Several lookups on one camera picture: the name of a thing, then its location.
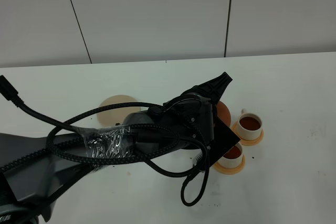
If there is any black left camera cable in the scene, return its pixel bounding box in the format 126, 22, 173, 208
0, 74, 215, 207

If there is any white teacup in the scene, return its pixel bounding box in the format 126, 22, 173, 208
218, 143, 244, 169
236, 109, 263, 141

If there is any far white teacup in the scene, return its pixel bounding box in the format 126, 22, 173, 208
236, 109, 263, 141

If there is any orange coaster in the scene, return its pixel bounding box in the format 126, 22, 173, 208
231, 122, 264, 146
213, 154, 245, 175

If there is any brown clay teapot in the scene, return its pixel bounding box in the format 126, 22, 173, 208
216, 101, 231, 127

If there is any near orange coaster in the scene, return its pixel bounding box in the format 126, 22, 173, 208
213, 154, 245, 175

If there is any near white teacup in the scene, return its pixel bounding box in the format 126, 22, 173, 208
218, 143, 244, 169

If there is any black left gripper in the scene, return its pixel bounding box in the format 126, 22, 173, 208
146, 72, 232, 151

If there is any cream round teapot saucer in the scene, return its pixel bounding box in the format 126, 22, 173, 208
97, 95, 141, 127

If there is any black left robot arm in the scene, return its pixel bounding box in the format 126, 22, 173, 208
1, 73, 239, 223

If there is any far orange coaster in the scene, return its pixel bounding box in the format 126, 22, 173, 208
231, 122, 264, 146

